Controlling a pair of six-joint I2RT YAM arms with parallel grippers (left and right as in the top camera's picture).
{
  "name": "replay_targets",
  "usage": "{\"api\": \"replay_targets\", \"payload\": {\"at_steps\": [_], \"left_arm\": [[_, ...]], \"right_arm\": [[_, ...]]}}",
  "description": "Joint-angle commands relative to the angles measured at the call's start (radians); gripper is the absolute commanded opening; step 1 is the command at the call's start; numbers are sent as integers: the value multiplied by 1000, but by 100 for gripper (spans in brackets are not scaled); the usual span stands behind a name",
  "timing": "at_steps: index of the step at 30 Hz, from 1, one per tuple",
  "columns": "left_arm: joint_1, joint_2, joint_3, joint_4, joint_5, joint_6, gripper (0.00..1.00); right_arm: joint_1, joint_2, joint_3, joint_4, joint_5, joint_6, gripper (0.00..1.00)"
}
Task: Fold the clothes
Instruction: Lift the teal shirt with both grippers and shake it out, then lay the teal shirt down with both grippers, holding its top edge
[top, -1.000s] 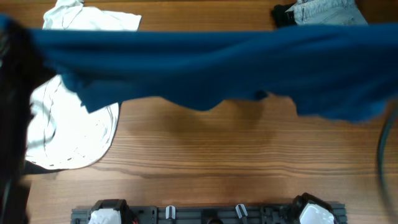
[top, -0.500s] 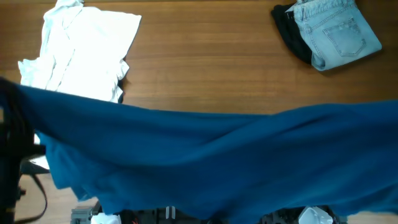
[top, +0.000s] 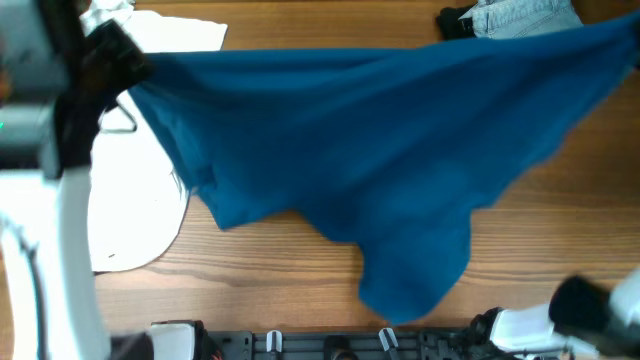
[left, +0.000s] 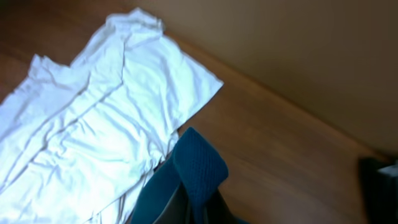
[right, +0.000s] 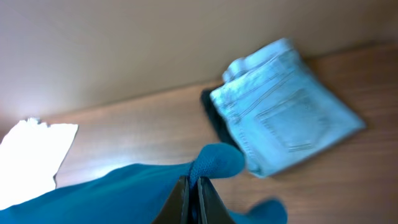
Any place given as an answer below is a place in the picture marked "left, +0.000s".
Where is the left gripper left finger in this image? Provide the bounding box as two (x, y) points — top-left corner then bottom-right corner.
(154, 184), (192, 224)

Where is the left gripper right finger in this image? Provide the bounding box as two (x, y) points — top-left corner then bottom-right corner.
(206, 190), (238, 224)

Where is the dark blue t-shirt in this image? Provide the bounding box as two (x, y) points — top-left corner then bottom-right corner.
(131, 128), (228, 224)

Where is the white t-shirt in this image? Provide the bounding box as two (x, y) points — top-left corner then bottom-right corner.
(1, 8), (223, 223)

